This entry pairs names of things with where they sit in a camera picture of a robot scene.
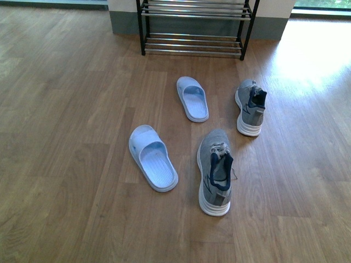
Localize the light blue slipper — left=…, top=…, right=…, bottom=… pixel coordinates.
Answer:
left=128, top=124, right=178, bottom=192
left=177, top=76, right=209, bottom=123

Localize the grey sneaker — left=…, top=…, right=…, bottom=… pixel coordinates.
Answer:
left=235, top=79, right=267, bottom=137
left=197, top=129, right=234, bottom=217

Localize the black metal shoe rack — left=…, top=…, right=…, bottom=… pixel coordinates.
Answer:
left=136, top=1, right=260, bottom=60

